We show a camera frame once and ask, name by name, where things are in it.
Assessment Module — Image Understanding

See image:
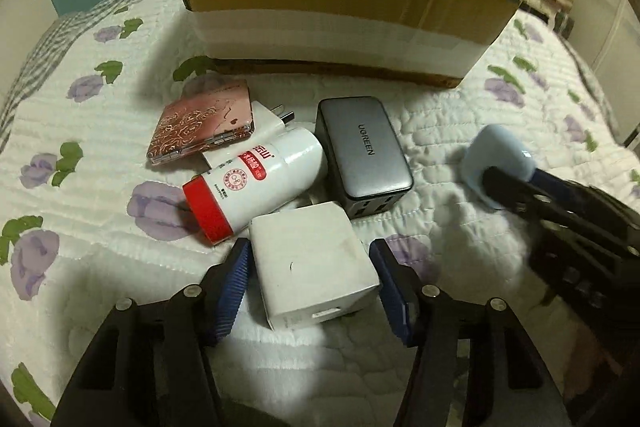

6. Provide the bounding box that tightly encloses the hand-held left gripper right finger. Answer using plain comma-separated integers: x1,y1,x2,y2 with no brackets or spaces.
369,239,574,427

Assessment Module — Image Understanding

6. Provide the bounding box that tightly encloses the light blue plug adapter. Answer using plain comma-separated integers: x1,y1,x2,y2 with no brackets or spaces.
460,124,539,211

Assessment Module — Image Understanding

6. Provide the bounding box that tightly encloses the grey multi-port charger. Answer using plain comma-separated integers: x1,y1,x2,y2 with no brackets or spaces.
315,97,415,221

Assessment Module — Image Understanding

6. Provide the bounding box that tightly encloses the pink patterned compact mirror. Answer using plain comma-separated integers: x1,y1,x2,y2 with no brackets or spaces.
146,79,258,168

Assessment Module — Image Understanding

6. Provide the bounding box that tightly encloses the white bottle with red cap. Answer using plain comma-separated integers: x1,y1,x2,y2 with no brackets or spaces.
182,127,328,246

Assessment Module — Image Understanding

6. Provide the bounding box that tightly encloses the white floral quilt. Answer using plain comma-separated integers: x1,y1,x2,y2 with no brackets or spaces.
0,0,640,427

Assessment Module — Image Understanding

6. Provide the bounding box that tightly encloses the white cube charger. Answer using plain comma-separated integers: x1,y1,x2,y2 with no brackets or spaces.
248,202,382,330

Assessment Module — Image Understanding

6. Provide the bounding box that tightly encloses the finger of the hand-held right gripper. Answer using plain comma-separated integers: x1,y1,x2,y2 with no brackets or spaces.
531,167,601,208
481,166,568,233

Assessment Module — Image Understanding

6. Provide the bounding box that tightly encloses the white wall plug charger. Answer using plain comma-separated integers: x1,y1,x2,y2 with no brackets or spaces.
202,101,296,170

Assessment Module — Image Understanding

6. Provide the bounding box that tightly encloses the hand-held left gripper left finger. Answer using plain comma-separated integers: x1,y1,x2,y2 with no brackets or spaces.
50,237,251,427

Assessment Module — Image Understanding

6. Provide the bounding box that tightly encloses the grey checked bedsheet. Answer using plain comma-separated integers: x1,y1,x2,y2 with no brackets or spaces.
0,0,176,148

